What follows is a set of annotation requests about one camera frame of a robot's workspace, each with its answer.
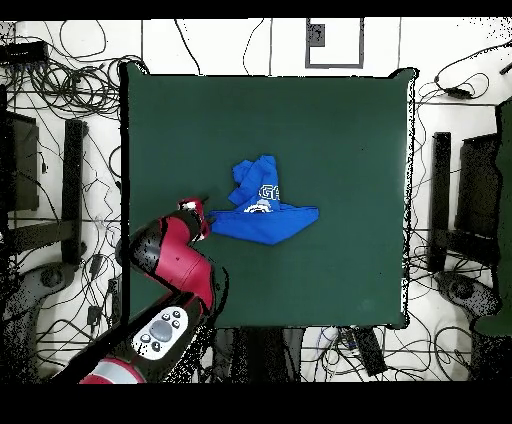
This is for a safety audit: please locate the black power strip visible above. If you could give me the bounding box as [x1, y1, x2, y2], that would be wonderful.
[352, 326, 388, 378]

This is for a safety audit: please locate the blue shirt with white print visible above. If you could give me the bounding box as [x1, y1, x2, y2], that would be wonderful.
[207, 154, 320, 246]

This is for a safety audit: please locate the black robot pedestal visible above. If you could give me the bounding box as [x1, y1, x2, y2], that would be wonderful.
[211, 325, 306, 383]

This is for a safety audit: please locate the green cloth sheet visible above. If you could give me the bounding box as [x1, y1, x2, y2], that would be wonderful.
[473, 94, 512, 338]

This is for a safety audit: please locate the black stand bar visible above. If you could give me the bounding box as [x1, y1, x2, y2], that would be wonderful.
[60, 118, 88, 266]
[426, 131, 453, 274]

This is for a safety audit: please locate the black device with ports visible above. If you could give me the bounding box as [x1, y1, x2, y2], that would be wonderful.
[0, 39, 50, 66]

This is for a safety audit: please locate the dark flat box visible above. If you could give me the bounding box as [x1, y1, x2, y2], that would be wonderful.
[0, 110, 40, 212]
[455, 133, 502, 242]

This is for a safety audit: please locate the black office chair base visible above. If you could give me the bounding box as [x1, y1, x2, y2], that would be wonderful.
[434, 270, 502, 323]
[0, 261, 78, 384]

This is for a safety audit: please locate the black cable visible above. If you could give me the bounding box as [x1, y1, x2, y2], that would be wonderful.
[173, 18, 202, 76]
[242, 18, 266, 76]

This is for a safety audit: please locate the black power adaptor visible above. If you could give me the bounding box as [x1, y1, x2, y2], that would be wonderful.
[442, 86, 474, 100]

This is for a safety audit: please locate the dark green table cloth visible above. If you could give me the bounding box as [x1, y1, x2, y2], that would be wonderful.
[118, 61, 420, 332]

